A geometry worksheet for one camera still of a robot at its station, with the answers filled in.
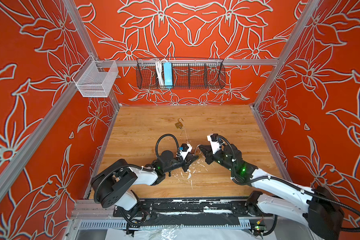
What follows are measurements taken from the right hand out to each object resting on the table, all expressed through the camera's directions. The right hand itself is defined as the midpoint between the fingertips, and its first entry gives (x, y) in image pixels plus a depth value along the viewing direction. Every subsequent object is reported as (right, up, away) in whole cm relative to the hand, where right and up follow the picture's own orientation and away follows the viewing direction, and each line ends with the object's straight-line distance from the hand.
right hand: (197, 146), depth 76 cm
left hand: (0, -5, +2) cm, 5 cm away
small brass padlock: (-10, +10, +31) cm, 34 cm away
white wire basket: (-64, +41, +19) cm, 78 cm away
